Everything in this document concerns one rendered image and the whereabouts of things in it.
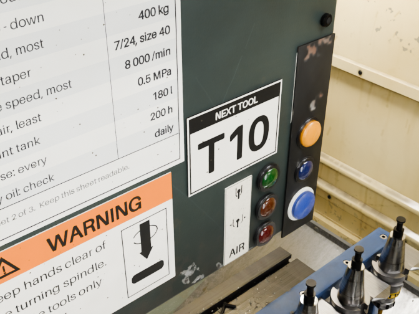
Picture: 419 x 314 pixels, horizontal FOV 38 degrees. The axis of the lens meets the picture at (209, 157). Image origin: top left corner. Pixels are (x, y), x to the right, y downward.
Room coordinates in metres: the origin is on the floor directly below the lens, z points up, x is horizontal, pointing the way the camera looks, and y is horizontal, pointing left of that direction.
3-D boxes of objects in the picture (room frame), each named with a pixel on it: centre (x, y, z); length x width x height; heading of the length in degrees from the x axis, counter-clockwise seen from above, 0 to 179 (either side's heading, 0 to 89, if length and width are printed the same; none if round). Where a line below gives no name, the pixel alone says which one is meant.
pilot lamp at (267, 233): (0.43, -0.05, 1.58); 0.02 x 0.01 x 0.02; 131
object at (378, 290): (0.73, -0.27, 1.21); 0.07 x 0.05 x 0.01; 41
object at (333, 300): (0.70, -0.23, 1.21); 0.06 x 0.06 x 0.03
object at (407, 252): (0.80, -0.35, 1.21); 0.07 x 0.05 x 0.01; 41
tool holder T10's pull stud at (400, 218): (0.77, -0.31, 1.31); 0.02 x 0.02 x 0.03
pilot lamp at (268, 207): (0.43, -0.05, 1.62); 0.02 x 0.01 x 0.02; 131
